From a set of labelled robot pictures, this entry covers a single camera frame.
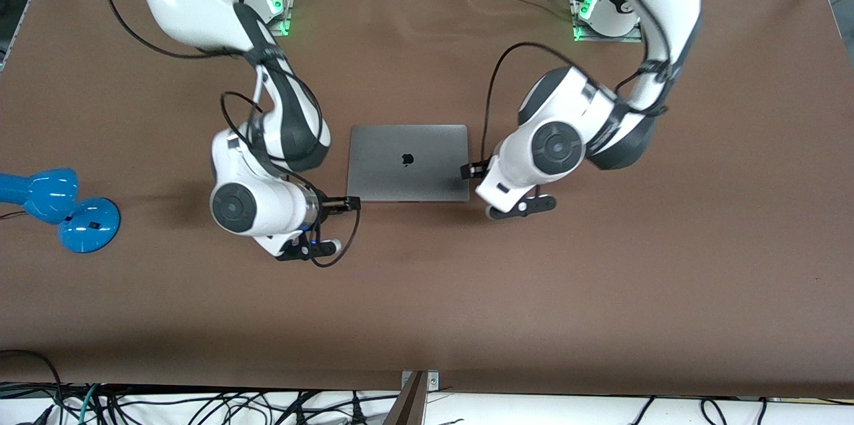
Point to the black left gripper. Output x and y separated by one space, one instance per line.
471 171

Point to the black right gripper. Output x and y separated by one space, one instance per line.
335 204

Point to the silver grey laptop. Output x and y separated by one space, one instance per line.
407 175

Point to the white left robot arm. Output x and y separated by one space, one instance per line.
534 165

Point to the white sheet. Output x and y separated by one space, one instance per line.
534 411

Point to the blue desk lamp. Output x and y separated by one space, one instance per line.
80 225

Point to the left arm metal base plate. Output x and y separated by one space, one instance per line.
580 30

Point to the metal corner bracket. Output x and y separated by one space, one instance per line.
432 381

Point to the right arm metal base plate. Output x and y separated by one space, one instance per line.
285 8

